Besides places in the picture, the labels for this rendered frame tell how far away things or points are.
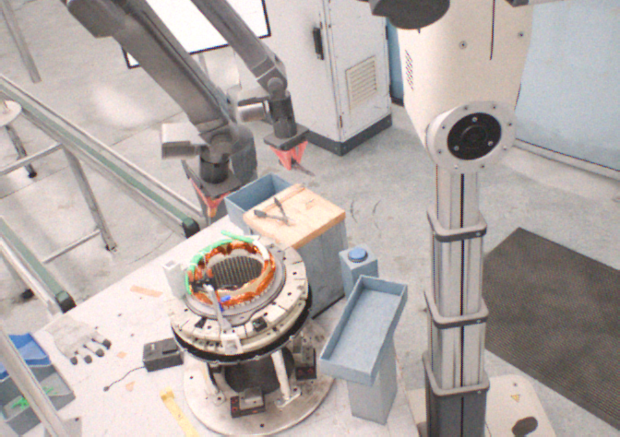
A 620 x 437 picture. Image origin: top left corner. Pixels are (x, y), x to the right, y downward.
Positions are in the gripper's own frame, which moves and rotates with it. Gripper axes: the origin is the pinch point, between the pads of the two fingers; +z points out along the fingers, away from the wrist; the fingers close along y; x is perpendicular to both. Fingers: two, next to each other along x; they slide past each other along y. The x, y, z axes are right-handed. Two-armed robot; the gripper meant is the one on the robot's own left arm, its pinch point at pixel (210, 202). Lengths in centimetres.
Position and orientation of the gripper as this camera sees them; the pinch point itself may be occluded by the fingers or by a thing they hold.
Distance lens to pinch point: 122.3
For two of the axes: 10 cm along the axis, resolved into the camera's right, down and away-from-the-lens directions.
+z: -1.8, 6.3, 7.6
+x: 7.9, -3.6, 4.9
